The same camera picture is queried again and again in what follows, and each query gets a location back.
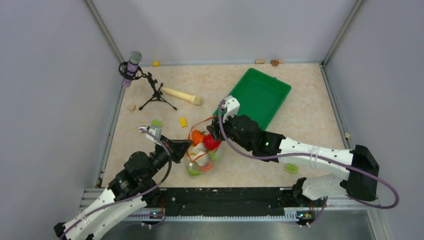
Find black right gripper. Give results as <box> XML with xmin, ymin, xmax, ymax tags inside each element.
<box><xmin>207</xmin><ymin>109</ymin><xmax>254</xmax><ymax>152</ymax></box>

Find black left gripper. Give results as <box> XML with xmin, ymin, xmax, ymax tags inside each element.
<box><xmin>143</xmin><ymin>134</ymin><xmax>193</xmax><ymax>181</ymax></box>

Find white garlic bulbs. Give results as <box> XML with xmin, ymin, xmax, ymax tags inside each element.
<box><xmin>188</xmin><ymin>143</ymin><xmax>209</xmax><ymax>159</ymax></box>

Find orange mini pumpkin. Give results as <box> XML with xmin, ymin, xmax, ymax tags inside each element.
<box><xmin>191</xmin><ymin>130</ymin><xmax>206</xmax><ymax>146</ymax></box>

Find clear zip bag orange zipper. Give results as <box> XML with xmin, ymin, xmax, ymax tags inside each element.
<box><xmin>185</xmin><ymin>116</ymin><xmax>224</xmax><ymax>177</ymax></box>

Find green apple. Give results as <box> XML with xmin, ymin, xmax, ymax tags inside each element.
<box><xmin>187</xmin><ymin>168</ymin><xmax>202</xmax><ymax>177</ymax></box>

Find red apple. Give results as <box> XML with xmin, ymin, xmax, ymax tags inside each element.
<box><xmin>202</xmin><ymin>134</ymin><xmax>221</xmax><ymax>151</ymax></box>

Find green plastic tray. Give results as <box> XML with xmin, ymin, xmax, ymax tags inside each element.
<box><xmin>229</xmin><ymin>68</ymin><xmax>292</xmax><ymax>130</ymax></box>

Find green lime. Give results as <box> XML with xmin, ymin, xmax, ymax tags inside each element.
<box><xmin>210</xmin><ymin>151</ymin><xmax>223</xmax><ymax>162</ymax></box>

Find peach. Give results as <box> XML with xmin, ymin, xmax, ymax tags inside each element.
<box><xmin>198</xmin><ymin>161</ymin><xmax>215</xmax><ymax>173</ymax></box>

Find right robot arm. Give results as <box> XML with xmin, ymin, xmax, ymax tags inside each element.
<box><xmin>206</xmin><ymin>115</ymin><xmax>380</xmax><ymax>206</ymax></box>

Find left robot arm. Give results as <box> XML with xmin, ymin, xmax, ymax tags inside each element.
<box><xmin>53</xmin><ymin>136</ymin><xmax>192</xmax><ymax>240</ymax></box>

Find yellow block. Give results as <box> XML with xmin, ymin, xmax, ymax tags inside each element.
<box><xmin>179</xmin><ymin>117</ymin><xmax>188</xmax><ymax>128</ymax></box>

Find light green block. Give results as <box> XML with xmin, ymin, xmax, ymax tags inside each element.
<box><xmin>151</xmin><ymin>119</ymin><xmax>163</xmax><ymax>128</ymax></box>

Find cream toy microphone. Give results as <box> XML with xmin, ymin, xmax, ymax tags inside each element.
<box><xmin>161</xmin><ymin>87</ymin><xmax>203</xmax><ymax>106</ymax></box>

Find green toy brick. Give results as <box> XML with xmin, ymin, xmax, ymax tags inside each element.
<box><xmin>284</xmin><ymin>163</ymin><xmax>299</xmax><ymax>174</ymax></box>

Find small wooden block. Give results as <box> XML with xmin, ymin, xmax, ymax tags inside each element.
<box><xmin>127</xmin><ymin>104</ymin><xmax>136</xmax><ymax>111</ymax></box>

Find cork piece left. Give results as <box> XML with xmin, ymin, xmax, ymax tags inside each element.
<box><xmin>255</xmin><ymin>59</ymin><xmax>266</xmax><ymax>65</ymax></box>

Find brown cork piece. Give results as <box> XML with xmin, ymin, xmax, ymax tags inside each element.
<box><xmin>270</xmin><ymin>59</ymin><xmax>280</xmax><ymax>67</ymax></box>

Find purple microphone on tripod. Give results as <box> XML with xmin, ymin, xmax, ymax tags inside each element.
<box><xmin>118</xmin><ymin>51</ymin><xmax>178</xmax><ymax>111</ymax></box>

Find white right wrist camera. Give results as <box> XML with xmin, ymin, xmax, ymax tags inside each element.
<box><xmin>218</xmin><ymin>95</ymin><xmax>241</xmax><ymax>123</ymax></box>

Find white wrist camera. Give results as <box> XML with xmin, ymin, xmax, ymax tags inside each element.
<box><xmin>218</xmin><ymin>95</ymin><xmax>241</xmax><ymax>123</ymax></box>
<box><xmin>138</xmin><ymin>124</ymin><xmax>162</xmax><ymax>142</ymax></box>

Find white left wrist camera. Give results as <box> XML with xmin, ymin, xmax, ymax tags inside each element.
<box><xmin>138</xmin><ymin>124</ymin><xmax>162</xmax><ymax>142</ymax></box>

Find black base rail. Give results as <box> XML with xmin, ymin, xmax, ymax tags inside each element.
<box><xmin>147</xmin><ymin>187</ymin><xmax>301</xmax><ymax>217</ymax></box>

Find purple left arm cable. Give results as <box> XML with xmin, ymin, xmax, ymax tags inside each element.
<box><xmin>59</xmin><ymin>127</ymin><xmax>173</xmax><ymax>240</ymax></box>

